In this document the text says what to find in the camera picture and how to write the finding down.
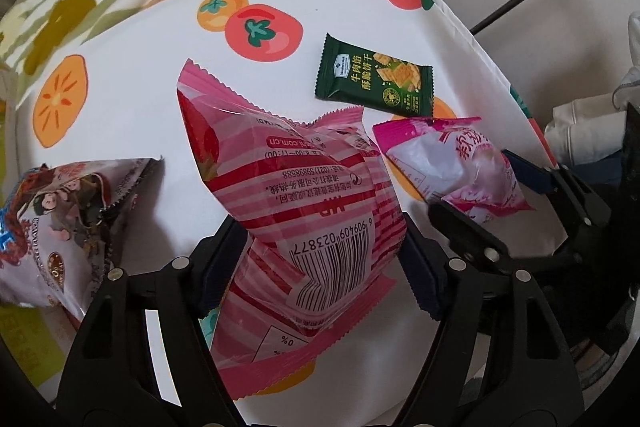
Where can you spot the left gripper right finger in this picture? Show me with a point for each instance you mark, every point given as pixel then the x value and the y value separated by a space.
pixel 498 358

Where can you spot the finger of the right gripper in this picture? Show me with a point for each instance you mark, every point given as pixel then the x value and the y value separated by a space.
pixel 469 240
pixel 576 204

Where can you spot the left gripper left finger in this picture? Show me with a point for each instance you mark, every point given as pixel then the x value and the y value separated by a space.
pixel 140 357

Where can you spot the pink white candy bag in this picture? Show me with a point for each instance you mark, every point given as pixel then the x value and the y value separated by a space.
pixel 449 159

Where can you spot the pink striped snack bag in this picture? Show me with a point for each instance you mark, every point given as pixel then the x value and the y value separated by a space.
pixel 322 220

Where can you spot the grey cartoon snack bag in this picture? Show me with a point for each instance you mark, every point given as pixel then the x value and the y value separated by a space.
pixel 62 228

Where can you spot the dark green biscuit packet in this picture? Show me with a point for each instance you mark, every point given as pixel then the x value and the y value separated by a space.
pixel 354 75

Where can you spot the white clothes pile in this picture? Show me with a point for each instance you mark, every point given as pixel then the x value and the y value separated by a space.
pixel 589 129

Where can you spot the green cardboard box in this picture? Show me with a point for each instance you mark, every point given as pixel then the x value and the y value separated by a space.
pixel 24 329

